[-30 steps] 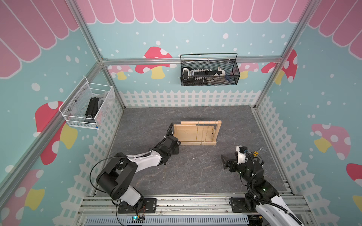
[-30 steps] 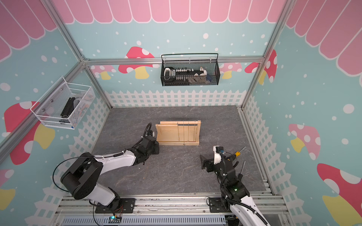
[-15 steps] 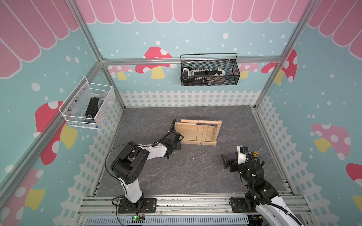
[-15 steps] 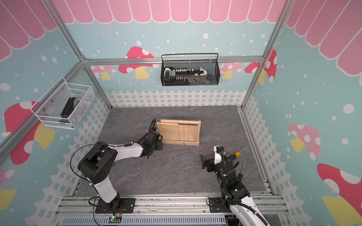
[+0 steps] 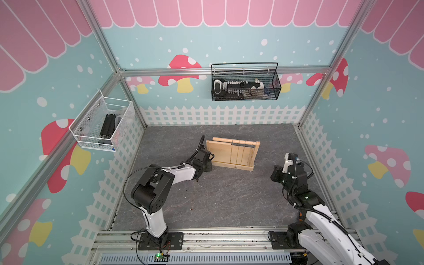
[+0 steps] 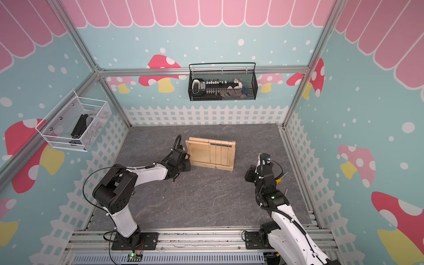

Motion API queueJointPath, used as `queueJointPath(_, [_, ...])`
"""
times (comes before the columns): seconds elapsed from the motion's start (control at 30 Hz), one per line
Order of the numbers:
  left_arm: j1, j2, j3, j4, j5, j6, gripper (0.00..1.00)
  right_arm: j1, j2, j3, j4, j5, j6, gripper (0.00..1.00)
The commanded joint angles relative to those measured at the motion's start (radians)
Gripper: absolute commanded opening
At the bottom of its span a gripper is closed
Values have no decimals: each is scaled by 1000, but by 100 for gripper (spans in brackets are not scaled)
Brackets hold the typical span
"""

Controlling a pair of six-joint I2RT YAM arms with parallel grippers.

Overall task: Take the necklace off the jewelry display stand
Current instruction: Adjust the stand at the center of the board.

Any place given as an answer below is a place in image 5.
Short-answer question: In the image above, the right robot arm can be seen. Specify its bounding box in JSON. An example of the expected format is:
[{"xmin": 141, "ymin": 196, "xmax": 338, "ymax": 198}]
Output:
[{"xmin": 271, "ymin": 153, "xmax": 388, "ymax": 265}]

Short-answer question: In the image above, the white wire mesh basket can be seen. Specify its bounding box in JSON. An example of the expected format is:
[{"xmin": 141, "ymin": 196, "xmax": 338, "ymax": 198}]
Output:
[{"xmin": 69, "ymin": 91, "xmax": 135, "ymax": 152}]

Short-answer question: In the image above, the green lit circuit board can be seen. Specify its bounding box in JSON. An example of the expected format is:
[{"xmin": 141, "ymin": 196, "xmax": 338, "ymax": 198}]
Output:
[{"xmin": 154, "ymin": 252, "xmax": 170, "ymax": 262}]

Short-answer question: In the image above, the wooden jewelry display stand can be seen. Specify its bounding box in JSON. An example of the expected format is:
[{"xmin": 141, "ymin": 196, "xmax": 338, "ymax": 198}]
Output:
[{"xmin": 206, "ymin": 137, "xmax": 260, "ymax": 171}]

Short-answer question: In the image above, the black box in white basket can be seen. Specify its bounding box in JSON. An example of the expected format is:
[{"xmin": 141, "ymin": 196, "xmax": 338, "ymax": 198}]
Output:
[{"xmin": 99, "ymin": 114, "xmax": 117, "ymax": 139}]

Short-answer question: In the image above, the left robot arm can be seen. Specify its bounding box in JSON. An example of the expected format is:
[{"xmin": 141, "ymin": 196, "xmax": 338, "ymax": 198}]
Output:
[{"xmin": 123, "ymin": 136, "xmax": 215, "ymax": 256}]

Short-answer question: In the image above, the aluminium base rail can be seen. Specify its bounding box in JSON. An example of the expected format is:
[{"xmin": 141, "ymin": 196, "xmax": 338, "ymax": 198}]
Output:
[{"xmin": 87, "ymin": 226, "xmax": 368, "ymax": 265}]

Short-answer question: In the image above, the black wire mesh basket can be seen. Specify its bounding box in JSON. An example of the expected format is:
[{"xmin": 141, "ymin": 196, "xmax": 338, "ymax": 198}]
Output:
[{"xmin": 210, "ymin": 62, "xmax": 282, "ymax": 101}]

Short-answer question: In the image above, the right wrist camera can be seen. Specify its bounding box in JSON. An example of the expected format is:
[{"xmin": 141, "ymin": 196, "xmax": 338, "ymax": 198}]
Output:
[{"xmin": 282, "ymin": 153, "xmax": 298, "ymax": 173}]

